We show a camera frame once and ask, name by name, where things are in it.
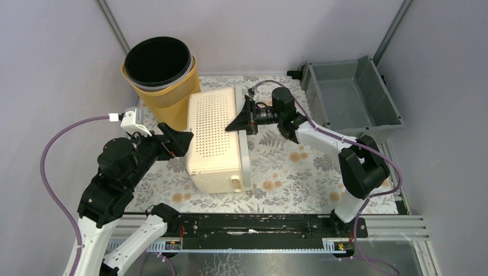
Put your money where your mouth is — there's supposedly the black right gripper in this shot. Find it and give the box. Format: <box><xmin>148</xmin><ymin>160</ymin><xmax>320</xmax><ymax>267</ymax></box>
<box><xmin>226</xmin><ymin>99</ymin><xmax>282</xmax><ymax>136</ymax></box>

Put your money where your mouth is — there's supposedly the cream perforated plastic basket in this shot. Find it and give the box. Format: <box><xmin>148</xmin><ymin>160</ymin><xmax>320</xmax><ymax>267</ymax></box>
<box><xmin>186</xmin><ymin>86</ymin><xmax>253</xmax><ymax>194</ymax></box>

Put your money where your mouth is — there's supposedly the yellow bin with black liner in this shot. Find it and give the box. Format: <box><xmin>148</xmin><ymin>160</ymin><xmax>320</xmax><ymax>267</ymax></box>
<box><xmin>121</xmin><ymin>36</ymin><xmax>201</xmax><ymax>131</ymax></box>

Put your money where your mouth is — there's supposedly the grey plastic storage bin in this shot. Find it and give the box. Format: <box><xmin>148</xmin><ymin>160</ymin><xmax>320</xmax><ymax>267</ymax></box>
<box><xmin>299</xmin><ymin>55</ymin><xmax>404</xmax><ymax>143</ymax></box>

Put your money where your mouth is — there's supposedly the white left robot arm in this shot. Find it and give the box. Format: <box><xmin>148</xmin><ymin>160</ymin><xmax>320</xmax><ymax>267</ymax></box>
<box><xmin>69</xmin><ymin>123</ymin><xmax>194</xmax><ymax>275</ymax></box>

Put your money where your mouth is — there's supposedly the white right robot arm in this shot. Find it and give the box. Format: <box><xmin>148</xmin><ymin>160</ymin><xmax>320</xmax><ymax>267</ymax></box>
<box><xmin>225</xmin><ymin>87</ymin><xmax>390</xmax><ymax>237</ymax></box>

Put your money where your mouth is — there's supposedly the floral patterned table mat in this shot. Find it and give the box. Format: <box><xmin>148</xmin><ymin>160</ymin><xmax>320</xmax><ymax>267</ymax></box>
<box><xmin>124</xmin><ymin>75</ymin><xmax>399</xmax><ymax>215</ymax></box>

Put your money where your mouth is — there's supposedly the small circuit board left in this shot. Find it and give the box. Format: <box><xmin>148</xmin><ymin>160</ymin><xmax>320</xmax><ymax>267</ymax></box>
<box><xmin>164</xmin><ymin>241</ymin><xmax>181</xmax><ymax>251</ymax></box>

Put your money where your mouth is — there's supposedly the small circuit board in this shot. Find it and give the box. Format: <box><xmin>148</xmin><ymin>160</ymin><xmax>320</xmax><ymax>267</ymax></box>
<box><xmin>334</xmin><ymin>243</ymin><xmax>347</xmax><ymax>251</ymax></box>
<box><xmin>164</xmin><ymin>241</ymin><xmax>181</xmax><ymax>251</ymax></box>

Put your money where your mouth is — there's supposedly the small circuit board right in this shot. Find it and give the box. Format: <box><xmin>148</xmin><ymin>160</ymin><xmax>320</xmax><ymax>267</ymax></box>
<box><xmin>334</xmin><ymin>243</ymin><xmax>347</xmax><ymax>251</ymax></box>

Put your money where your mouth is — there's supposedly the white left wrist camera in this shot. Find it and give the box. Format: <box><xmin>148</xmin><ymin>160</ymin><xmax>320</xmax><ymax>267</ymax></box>
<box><xmin>108</xmin><ymin>106</ymin><xmax>152</xmax><ymax>137</ymax></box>

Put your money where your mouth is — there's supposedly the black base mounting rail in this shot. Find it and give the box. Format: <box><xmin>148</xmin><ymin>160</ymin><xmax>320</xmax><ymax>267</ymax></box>
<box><xmin>163</xmin><ymin>213</ymin><xmax>368</xmax><ymax>243</ymax></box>

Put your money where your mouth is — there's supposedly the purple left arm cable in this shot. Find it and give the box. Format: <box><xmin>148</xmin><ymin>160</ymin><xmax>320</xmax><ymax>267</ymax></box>
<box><xmin>40</xmin><ymin>115</ymin><xmax>115</xmax><ymax>276</ymax></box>

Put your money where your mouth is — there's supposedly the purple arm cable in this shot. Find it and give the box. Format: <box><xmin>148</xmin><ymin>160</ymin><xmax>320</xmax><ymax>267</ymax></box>
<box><xmin>40</xmin><ymin>115</ymin><xmax>115</xmax><ymax>276</ymax></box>
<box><xmin>247</xmin><ymin>80</ymin><xmax>404</xmax><ymax>276</ymax></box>

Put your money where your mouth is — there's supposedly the white slotted cable duct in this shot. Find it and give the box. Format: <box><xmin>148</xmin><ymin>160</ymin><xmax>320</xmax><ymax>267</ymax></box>
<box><xmin>106</xmin><ymin>237</ymin><xmax>357</xmax><ymax>255</ymax></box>

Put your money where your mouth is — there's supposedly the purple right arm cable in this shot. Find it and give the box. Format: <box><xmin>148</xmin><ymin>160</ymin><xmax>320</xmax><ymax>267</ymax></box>
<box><xmin>247</xmin><ymin>80</ymin><xmax>404</xmax><ymax>276</ymax></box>

